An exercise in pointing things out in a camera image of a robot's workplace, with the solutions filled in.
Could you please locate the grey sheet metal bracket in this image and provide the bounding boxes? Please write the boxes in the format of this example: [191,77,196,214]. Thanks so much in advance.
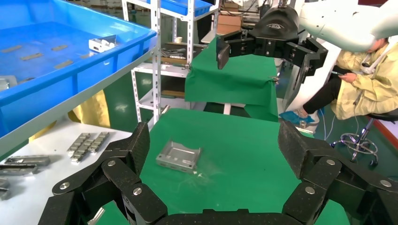
[155,140,203,174]

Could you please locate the seated person yellow coat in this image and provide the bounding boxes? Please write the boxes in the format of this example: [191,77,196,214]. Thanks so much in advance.
[279,37,398,122]

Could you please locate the white perforated metal rack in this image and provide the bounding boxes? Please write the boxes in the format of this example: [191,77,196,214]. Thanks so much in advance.
[121,0,220,125]

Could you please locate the small blue plastic bin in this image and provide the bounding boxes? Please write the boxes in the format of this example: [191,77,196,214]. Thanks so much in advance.
[146,0,214,17]

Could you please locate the brown cardboard box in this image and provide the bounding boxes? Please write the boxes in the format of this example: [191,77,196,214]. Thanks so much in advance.
[216,15,243,35]

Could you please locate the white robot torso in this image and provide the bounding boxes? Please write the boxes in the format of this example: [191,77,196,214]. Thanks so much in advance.
[281,46,343,113]

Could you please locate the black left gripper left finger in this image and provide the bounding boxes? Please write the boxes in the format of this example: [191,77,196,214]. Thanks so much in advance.
[37,122,168,225]

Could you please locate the white grey metal bracket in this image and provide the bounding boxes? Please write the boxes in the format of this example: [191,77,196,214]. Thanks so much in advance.
[88,34,119,53]

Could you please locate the black stool chrome base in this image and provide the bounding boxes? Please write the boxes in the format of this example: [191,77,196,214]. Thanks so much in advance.
[330,108,398,167]

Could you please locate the large blue plastic bin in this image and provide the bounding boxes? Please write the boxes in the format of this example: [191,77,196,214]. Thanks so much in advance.
[0,0,158,139]

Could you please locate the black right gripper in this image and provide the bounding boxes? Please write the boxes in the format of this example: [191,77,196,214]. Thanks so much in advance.
[216,6,329,83]

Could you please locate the stepped grey metal bar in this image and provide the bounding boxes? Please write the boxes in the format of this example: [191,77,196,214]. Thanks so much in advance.
[70,138,97,164]
[88,131,110,153]
[66,132,92,157]

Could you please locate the green table cloth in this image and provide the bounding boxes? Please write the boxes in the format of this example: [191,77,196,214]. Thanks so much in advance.
[184,37,280,123]
[96,108,352,225]

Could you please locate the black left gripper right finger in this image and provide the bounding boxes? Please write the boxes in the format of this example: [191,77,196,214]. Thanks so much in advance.
[277,120,398,225]

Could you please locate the long grey metal part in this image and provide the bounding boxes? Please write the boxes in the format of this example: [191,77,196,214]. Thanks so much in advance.
[0,164,38,177]
[4,155,51,167]

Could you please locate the bystander hand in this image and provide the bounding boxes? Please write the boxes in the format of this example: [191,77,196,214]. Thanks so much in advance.
[339,72,359,84]

